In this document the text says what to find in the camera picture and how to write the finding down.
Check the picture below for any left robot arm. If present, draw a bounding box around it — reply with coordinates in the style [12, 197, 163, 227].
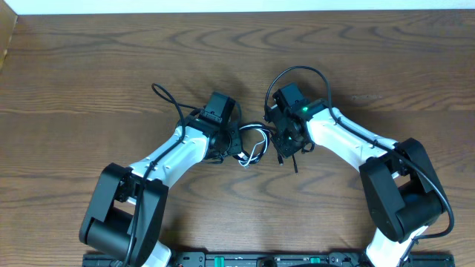
[79, 92, 242, 266]

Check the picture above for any black USB cable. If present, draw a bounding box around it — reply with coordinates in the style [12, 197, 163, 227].
[259, 123, 299, 175]
[232, 122, 286, 166]

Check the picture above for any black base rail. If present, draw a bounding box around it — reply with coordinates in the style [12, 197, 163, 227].
[82, 251, 456, 267]

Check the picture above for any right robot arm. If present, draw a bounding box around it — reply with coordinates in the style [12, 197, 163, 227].
[265, 83, 445, 266]

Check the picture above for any white USB cable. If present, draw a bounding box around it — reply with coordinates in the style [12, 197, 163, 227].
[237, 124, 269, 170]

